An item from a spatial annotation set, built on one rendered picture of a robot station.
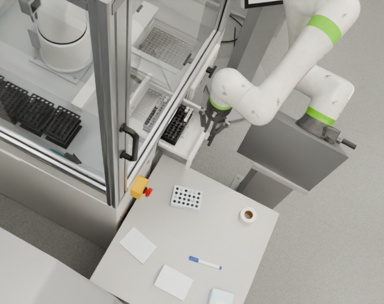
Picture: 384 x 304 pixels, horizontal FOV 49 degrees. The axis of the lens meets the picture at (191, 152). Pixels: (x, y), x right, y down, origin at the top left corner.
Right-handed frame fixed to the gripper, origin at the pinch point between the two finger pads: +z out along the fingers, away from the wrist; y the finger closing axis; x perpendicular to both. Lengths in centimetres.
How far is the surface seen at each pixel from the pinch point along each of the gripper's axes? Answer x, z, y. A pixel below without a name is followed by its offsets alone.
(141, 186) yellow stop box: -30.3, 8.5, -13.1
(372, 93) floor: 150, 98, 89
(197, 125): 9.9, 15.7, -6.8
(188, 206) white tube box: -24.4, 20.0, 6.7
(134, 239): -47, 22, -6
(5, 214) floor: -52, 100, -85
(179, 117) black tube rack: 5.5, 9.4, -14.3
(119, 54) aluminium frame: -41, -84, -17
